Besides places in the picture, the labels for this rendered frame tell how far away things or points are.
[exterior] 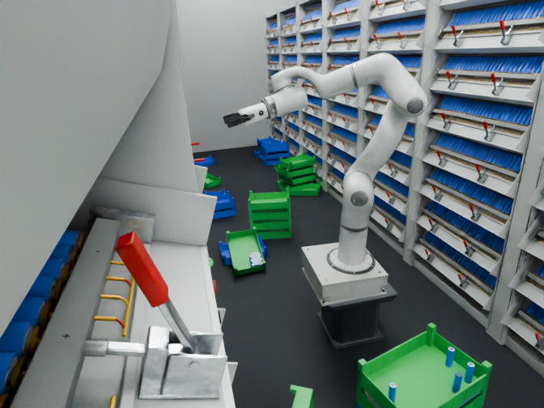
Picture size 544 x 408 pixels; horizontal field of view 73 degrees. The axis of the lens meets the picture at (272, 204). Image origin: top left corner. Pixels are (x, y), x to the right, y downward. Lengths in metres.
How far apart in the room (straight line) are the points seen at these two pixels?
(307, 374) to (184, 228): 1.46
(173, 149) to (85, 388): 0.19
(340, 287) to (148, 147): 1.37
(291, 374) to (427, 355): 0.66
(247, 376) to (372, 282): 0.68
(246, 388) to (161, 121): 1.50
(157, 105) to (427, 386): 1.09
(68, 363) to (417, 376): 1.13
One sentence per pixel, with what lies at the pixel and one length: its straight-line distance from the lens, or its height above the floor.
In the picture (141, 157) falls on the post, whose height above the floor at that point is 1.23.
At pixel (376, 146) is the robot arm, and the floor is 0.94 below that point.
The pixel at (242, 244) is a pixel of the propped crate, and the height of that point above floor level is 0.10.
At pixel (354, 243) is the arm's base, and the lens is 1.63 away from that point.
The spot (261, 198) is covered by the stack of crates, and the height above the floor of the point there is 0.25.
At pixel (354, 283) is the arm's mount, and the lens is 1.64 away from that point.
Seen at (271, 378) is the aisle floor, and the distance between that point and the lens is 1.75.
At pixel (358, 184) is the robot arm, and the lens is 1.47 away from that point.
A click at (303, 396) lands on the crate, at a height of 0.20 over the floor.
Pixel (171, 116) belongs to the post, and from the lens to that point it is 0.32.
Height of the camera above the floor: 1.30
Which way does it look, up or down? 23 degrees down
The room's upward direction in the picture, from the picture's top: 3 degrees counter-clockwise
